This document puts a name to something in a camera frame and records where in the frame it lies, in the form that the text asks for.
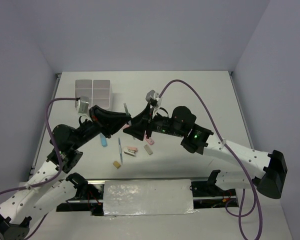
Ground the pink mini stapler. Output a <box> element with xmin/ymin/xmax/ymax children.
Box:
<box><xmin>123</xmin><ymin>146</ymin><xmax>138</xmax><ymax>157</ymax></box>

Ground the right white compartment organizer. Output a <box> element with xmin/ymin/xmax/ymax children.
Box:
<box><xmin>92</xmin><ymin>79</ymin><xmax>113</xmax><ymax>111</ymax></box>

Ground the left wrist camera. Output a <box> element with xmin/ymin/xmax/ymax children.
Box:
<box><xmin>76</xmin><ymin>96</ymin><xmax>90</xmax><ymax>118</ymax></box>

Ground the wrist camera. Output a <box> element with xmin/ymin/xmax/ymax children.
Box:
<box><xmin>76</xmin><ymin>96</ymin><xmax>90</xmax><ymax>118</ymax></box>
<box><xmin>145</xmin><ymin>89</ymin><xmax>162</xmax><ymax>108</ymax></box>

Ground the white compartment organizer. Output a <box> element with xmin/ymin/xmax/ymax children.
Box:
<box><xmin>92</xmin><ymin>79</ymin><xmax>113</xmax><ymax>111</ymax></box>
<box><xmin>74</xmin><ymin>79</ymin><xmax>93</xmax><ymax>109</ymax></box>

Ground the left white compartment organizer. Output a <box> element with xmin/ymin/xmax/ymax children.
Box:
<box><xmin>74</xmin><ymin>79</ymin><xmax>93</xmax><ymax>109</ymax></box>

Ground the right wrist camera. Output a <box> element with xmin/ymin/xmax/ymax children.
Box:
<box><xmin>145</xmin><ymin>89</ymin><xmax>162</xmax><ymax>108</ymax></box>

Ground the grey white eraser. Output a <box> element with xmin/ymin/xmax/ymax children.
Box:
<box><xmin>144</xmin><ymin>144</ymin><xmax>153</xmax><ymax>155</ymax></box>

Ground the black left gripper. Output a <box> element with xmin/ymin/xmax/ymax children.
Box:
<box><xmin>71</xmin><ymin>104</ymin><xmax>132</xmax><ymax>149</ymax></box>

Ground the blue ballpoint pen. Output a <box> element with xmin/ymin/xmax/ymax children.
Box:
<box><xmin>118</xmin><ymin>138</ymin><xmax>123</xmax><ymax>165</ymax></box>

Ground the silver foil covered panel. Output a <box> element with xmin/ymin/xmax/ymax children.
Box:
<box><xmin>103</xmin><ymin>179</ymin><xmax>195</xmax><ymax>216</ymax></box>

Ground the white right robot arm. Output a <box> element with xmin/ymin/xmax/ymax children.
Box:
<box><xmin>123</xmin><ymin>104</ymin><xmax>288</xmax><ymax>199</ymax></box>

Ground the yellow eraser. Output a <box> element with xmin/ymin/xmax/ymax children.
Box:
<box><xmin>113</xmin><ymin>161</ymin><xmax>122</xmax><ymax>169</ymax></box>

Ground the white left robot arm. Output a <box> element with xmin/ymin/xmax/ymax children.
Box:
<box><xmin>0</xmin><ymin>105</ymin><xmax>131</xmax><ymax>240</ymax></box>

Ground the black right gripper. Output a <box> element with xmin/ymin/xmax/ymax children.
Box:
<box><xmin>122</xmin><ymin>102</ymin><xmax>185</xmax><ymax>141</ymax></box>

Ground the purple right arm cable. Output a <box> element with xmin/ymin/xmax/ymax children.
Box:
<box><xmin>156</xmin><ymin>79</ymin><xmax>263</xmax><ymax>238</ymax></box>

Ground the green highlighter pen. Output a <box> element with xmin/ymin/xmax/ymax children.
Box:
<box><xmin>123</xmin><ymin>103</ymin><xmax>132</xmax><ymax>126</ymax></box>

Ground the blue highlighter pen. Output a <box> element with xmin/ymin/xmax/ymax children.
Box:
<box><xmin>99</xmin><ymin>133</ymin><xmax>108</xmax><ymax>148</ymax></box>

